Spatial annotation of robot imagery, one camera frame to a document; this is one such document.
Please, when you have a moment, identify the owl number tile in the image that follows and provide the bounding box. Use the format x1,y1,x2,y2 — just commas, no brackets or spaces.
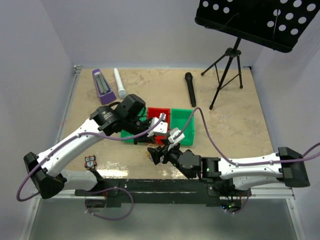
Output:
84,155,97,170

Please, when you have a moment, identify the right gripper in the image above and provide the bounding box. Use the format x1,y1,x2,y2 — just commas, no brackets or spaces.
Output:
147,139,182,172

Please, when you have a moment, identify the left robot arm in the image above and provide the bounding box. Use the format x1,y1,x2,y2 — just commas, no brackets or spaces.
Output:
23,94,166,199

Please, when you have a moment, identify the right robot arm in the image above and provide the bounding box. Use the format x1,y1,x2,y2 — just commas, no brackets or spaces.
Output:
147,146,310,197

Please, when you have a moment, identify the green bin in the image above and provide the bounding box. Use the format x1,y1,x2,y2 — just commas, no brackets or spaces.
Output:
170,108,195,146
120,130,135,143

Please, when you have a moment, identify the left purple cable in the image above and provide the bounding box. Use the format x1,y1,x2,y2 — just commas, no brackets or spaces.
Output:
16,113,166,220

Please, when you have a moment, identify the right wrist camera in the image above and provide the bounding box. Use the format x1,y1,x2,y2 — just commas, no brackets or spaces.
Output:
167,127,185,148

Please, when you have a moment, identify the black music stand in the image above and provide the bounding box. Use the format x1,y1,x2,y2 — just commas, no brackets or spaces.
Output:
194,0,320,109

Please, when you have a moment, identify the white microphone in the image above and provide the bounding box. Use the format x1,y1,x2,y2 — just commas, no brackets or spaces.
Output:
113,68,127,99

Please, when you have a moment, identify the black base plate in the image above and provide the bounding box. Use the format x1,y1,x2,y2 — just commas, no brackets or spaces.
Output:
75,178,252,207

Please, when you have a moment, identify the black microphone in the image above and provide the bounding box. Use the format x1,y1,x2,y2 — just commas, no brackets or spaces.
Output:
184,72,197,108

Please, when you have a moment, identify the purple metronome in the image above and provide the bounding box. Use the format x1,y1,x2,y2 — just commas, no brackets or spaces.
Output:
92,68,117,105

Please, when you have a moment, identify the red bin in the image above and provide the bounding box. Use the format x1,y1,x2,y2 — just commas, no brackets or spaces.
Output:
146,107,172,146

